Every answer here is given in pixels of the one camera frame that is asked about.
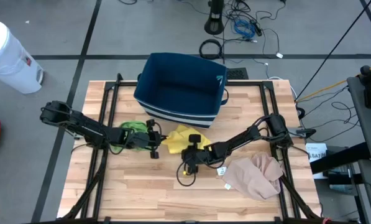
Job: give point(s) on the beige towel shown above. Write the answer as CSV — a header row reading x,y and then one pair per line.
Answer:
x,y
253,180

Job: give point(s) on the white trash can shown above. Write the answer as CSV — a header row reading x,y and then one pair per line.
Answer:
x,y
8,59

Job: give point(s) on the thin black pole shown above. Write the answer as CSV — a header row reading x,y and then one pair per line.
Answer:
x,y
328,58

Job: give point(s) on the black power strip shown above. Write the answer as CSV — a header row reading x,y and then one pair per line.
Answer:
x,y
257,28

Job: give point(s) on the yellow towel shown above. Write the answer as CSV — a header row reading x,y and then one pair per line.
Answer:
x,y
180,140

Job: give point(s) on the black floor outlet box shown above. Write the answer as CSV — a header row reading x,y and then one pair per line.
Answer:
x,y
239,74

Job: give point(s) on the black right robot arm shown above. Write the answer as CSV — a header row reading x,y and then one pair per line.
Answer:
x,y
244,137

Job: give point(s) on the black cart beam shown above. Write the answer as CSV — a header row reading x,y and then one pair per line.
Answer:
x,y
340,158

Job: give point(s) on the white plug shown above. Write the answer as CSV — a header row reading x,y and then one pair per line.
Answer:
x,y
279,55

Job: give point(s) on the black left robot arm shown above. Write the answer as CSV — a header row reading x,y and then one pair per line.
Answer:
x,y
85,129

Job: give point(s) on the black metal table frame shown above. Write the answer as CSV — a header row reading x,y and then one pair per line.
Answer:
x,y
123,83

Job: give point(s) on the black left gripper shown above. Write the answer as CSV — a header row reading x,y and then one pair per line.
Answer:
x,y
141,140

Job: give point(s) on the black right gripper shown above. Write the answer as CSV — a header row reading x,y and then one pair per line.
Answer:
x,y
194,155

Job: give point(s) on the black stand base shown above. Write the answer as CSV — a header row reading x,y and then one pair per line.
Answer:
x,y
214,25

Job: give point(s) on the green towel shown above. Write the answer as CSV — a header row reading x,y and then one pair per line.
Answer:
x,y
132,126

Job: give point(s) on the white paper sign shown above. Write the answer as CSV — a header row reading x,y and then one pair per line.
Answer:
x,y
315,152

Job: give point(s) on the grey side table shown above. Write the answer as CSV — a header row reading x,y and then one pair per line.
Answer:
x,y
362,112

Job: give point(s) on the navy white striped fabric basket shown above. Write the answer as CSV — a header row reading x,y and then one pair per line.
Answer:
x,y
179,87

